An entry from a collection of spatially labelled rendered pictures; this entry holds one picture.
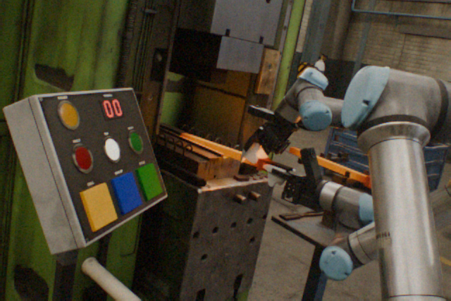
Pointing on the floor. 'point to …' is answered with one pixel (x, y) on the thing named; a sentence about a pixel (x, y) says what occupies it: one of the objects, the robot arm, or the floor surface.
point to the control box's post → (65, 275)
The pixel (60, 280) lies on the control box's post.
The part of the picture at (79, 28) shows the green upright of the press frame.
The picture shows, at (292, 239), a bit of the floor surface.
